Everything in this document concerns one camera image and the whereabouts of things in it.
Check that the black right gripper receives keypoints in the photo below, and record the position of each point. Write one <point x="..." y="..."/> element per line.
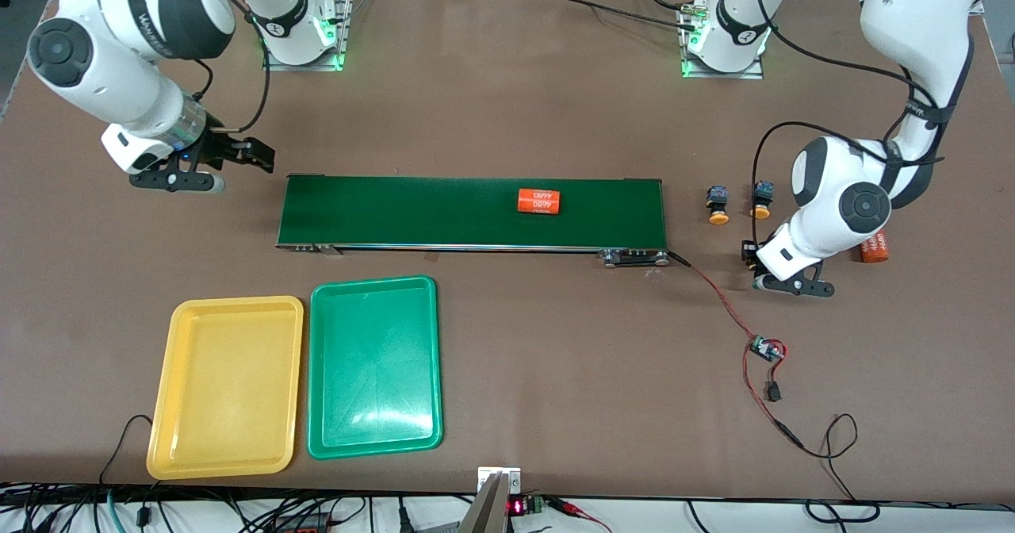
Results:
<point x="219" y="146"/>

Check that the orange cylinder printed 4680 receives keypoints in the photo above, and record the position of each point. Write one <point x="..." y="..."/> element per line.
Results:
<point x="876" y="251"/>
<point x="539" y="201"/>

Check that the yellow mushroom push button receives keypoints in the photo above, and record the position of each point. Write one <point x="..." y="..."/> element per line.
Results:
<point x="762" y="200"/>
<point x="718" y="204"/>

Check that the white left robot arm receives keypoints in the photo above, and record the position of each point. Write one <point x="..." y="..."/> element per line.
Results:
<point x="833" y="192"/>

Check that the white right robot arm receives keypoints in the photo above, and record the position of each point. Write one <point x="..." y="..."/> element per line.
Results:
<point x="119" y="81"/>

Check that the green conveyor belt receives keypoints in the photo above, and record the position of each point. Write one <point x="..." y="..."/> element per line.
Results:
<point x="444" y="212"/>

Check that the yellow plastic tray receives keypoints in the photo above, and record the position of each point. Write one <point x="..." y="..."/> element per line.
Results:
<point x="226" y="390"/>

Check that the green plastic tray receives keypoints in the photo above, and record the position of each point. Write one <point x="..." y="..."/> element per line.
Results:
<point x="373" y="374"/>

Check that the red digit display module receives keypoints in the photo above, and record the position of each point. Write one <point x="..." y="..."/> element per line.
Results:
<point x="517" y="507"/>

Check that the red clip lead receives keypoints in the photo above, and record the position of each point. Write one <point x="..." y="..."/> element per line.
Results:
<point x="571" y="508"/>

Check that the small black circuit board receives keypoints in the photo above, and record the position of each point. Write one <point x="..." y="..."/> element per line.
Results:
<point x="766" y="349"/>

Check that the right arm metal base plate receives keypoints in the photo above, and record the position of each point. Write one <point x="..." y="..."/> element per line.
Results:
<point x="346" y="25"/>

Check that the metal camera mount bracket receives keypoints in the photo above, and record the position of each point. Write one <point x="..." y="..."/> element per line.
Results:
<point x="499" y="481"/>

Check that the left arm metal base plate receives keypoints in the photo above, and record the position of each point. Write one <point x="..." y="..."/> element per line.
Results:
<point x="753" y="69"/>

